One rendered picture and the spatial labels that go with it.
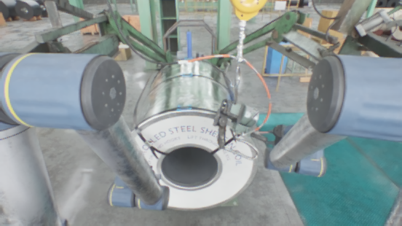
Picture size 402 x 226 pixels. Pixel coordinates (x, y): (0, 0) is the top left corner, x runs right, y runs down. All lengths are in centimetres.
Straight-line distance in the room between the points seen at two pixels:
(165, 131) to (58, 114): 127
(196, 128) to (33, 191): 116
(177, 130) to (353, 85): 137
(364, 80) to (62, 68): 49
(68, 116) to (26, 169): 25
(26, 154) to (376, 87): 70
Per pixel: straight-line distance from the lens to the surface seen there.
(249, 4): 115
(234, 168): 192
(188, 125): 159
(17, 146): 60
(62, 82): 40
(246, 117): 140
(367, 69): 42
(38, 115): 45
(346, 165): 359
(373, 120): 42
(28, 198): 67
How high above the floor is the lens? 215
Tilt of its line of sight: 28 degrees down
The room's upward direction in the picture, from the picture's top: straight up
